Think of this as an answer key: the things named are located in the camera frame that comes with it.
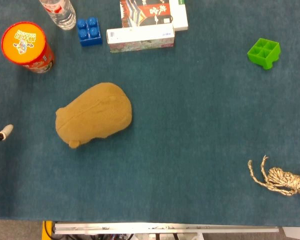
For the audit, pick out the red orange snack canister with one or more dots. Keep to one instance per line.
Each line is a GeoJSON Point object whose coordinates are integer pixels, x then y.
{"type": "Point", "coordinates": [25, 45]}

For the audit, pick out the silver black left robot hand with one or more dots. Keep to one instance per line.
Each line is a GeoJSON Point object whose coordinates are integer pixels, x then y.
{"type": "Point", "coordinates": [3, 131]}

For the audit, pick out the white box with green mark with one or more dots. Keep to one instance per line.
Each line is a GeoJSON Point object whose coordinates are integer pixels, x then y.
{"type": "Point", "coordinates": [179, 13]}

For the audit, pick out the clear plastic water bottle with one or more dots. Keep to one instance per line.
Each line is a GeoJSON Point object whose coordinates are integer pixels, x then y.
{"type": "Point", "coordinates": [61, 12]}

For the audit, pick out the white floral tissue box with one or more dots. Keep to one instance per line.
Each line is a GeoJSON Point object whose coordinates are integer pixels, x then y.
{"type": "Point", "coordinates": [140, 38]}

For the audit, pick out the green plastic grid block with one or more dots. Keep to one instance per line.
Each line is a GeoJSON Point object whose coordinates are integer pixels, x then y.
{"type": "Point", "coordinates": [264, 53]}

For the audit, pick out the blue toy building block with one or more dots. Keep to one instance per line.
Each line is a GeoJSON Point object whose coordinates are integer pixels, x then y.
{"type": "Point", "coordinates": [89, 32]}

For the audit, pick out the brown plush toy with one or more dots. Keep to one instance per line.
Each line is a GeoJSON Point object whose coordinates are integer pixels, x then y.
{"type": "Point", "coordinates": [95, 113]}

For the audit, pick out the red black printed box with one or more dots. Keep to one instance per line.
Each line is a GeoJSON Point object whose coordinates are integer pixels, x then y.
{"type": "Point", "coordinates": [146, 12]}

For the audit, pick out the silver aluminium frame rail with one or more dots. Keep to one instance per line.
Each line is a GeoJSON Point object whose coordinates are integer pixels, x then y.
{"type": "Point", "coordinates": [165, 228]}

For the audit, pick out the yellow frame bracket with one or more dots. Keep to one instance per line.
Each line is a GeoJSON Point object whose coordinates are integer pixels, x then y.
{"type": "Point", "coordinates": [47, 228]}

